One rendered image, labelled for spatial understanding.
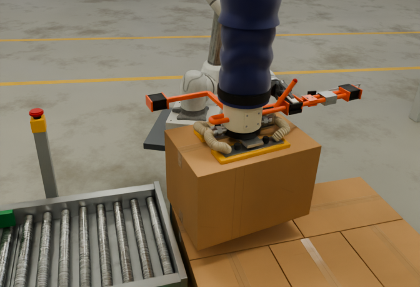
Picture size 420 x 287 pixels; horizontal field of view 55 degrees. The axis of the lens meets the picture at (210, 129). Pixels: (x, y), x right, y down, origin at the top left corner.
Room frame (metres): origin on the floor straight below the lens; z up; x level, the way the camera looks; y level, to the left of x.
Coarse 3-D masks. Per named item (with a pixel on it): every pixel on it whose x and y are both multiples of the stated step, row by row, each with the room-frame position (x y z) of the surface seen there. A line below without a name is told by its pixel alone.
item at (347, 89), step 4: (340, 88) 1.83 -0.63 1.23; (344, 88) 1.82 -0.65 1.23; (348, 88) 1.83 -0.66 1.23; (352, 88) 1.83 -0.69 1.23; (356, 88) 1.83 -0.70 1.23; (344, 92) 1.80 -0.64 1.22; (348, 92) 1.78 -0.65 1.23; (352, 92) 1.79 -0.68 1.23; (356, 92) 1.81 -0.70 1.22; (360, 92) 1.82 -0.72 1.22; (348, 96) 1.78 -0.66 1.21; (352, 96) 1.81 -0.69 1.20; (356, 96) 1.82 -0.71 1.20; (360, 96) 1.81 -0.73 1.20; (348, 100) 1.78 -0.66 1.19
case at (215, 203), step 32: (192, 128) 1.66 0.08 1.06; (192, 160) 1.39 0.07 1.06; (256, 160) 1.40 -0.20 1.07; (288, 160) 1.46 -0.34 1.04; (192, 192) 1.32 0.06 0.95; (224, 192) 1.33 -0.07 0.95; (256, 192) 1.40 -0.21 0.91; (288, 192) 1.47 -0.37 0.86; (192, 224) 1.32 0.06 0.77; (224, 224) 1.33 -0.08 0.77; (256, 224) 1.41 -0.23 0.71
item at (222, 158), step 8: (264, 136) 1.52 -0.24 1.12; (232, 144) 1.49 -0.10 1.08; (240, 144) 1.45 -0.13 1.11; (264, 144) 1.49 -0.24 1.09; (272, 144) 1.49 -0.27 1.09; (280, 144) 1.50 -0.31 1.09; (288, 144) 1.51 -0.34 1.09; (216, 152) 1.43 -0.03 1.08; (232, 152) 1.42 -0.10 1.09; (240, 152) 1.43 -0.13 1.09; (248, 152) 1.44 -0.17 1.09; (256, 152) 1.44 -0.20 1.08; (264, 152) 1.45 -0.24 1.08; (224, 160) 1.37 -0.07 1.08; (232, 160) 1.38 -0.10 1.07
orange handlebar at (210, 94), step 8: (176, 96) 1.71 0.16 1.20; (184, 96) 1.71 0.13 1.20; (192, 96) 1.73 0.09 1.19; (200, 96) 1.75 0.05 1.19; (208, 96) 1.75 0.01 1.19; (304, 96) 1.74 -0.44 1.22; (312, 96) 1.73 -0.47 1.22; (344, 96) 1.78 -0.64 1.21; (272, 104) 1.65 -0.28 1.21; (304, 104) 1.68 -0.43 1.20; (312, 104) 1.71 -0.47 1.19; (264, 112) 1.58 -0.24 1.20; (272, 112) 1.60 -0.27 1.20; (208, 120) 1.51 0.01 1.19; (216, 120) 1.49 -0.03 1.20; (224, 120) 1.50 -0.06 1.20
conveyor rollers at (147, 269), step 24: (48, 216) 1.58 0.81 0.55; (96, 216) 1.61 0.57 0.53; (120, 216) 1.60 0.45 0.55; (24, 240) 1.40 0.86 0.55; (48, 240) 1.42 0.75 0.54; (120, 240) 1.44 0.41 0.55; (144, 240) 1.44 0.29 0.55; (0, 264) 1.25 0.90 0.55; (24, 264) 1.26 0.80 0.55; (48, 264) 1.28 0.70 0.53; (120, 264) 1.30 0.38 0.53; (144, 264) 1.29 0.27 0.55; (168, 264) 1.30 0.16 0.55
